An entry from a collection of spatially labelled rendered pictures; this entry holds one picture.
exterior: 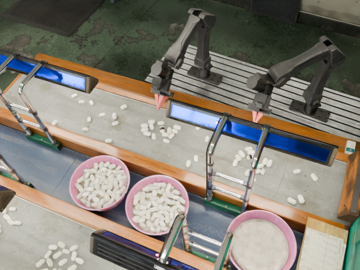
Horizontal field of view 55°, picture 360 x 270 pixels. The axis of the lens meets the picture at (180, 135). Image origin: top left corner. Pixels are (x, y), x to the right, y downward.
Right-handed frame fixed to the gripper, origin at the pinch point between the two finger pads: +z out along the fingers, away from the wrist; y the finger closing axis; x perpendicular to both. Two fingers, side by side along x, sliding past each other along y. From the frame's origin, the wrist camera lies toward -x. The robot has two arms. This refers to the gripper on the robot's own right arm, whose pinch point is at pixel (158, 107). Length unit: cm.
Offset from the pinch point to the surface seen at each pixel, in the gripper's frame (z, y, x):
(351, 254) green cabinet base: 27, 93, -24
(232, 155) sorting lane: 10.9, 40.5, 0.8
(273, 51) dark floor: -62, 30, 159
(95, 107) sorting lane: 9.5, -34.7, 1.9
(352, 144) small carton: -8, 88, 11
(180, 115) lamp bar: -2.7, 21.4, -31.0
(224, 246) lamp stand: 26, 53, -62
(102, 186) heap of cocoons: 38.7, -8.3, -21.7
